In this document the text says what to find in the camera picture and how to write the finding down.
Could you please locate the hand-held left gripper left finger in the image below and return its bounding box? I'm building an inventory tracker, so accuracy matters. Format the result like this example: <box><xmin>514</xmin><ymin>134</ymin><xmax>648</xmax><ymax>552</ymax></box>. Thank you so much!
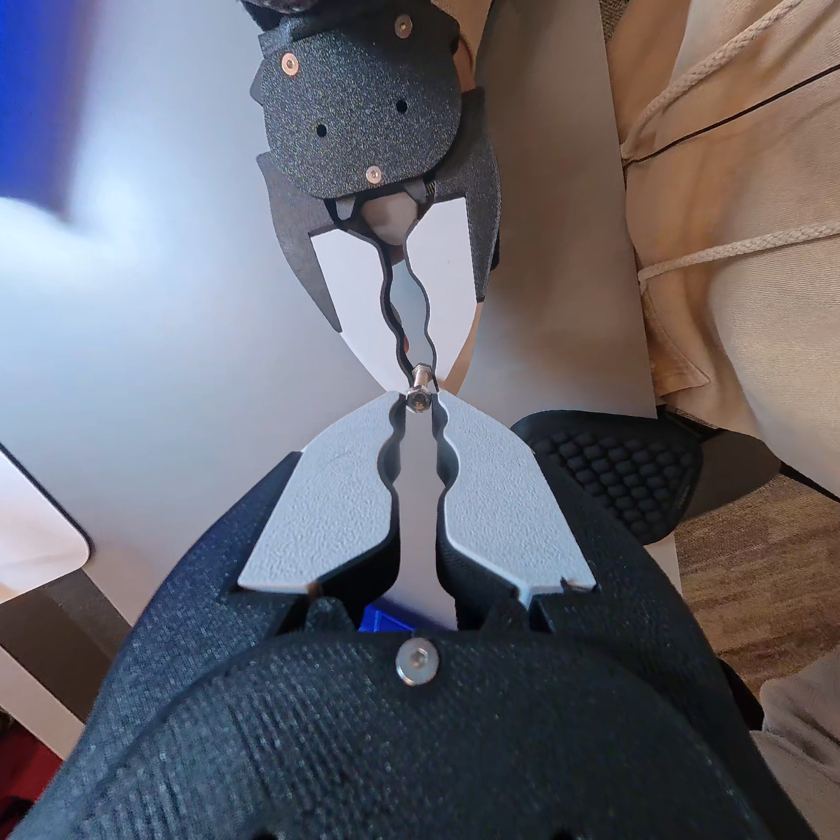
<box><xmin>239</xmin><ymin>392</ymin><xmax>404</xmax><ymax>607</ymax></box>

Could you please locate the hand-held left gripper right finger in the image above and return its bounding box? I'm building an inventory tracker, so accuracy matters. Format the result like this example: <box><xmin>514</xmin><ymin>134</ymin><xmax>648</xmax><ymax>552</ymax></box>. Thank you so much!
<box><xmin>435</xmin><ymin>394</ymin><xmax>598</xmax><ymax>607</ymax></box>

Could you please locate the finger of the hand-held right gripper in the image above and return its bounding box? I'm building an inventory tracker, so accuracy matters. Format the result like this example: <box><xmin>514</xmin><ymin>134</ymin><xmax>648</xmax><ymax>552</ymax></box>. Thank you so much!
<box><xmin>401</xmin><ymin>197</ymin><xmax>476</xmax><ymax>392</ymax></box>
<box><xmin>311</xmin><ymin>230</ymin><xmax>410</xmax><ymax>392</ymax></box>

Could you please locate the thin steel screw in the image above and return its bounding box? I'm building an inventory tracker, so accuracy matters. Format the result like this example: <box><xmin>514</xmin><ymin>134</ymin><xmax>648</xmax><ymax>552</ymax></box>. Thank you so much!
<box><xmin>406</xmin><ymin>365</ymin><xmax>434</xmax><ymax>416</ymax></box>

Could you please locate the person's right hand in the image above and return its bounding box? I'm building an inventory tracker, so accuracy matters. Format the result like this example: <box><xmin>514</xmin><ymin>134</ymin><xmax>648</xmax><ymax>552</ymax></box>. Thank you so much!
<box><xmin>453</xmin><ymin>0</ymin><xmax>497</xmax><ymax>95</ymax></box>

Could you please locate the white document stand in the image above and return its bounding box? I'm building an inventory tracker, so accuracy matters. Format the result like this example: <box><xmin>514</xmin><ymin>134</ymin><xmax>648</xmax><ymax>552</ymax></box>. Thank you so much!
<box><xmin>0</xmin><ymin>447</ymin><xmax>93</xmax><ymax>605</ymax></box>

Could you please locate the person's leg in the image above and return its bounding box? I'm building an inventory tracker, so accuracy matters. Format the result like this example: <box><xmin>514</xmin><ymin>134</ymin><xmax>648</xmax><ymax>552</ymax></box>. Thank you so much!
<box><xmin>751</xmin><ymin>644</ymin><xmax>840</xmax><ymax>840</ymax></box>

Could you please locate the red plastic container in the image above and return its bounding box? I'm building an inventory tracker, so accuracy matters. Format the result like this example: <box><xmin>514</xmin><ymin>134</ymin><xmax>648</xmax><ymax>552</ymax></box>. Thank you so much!
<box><xmin>0</xmin><ymin>729</ymin><xmax>60</xmax><ymax>840</ymax></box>

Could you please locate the thin black cable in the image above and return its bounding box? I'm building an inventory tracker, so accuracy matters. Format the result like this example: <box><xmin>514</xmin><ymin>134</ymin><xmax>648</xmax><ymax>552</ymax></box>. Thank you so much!
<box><xmin>624</xmin><ymin>59</ymin><xmax>840</xmax><ymax>165</ymax></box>

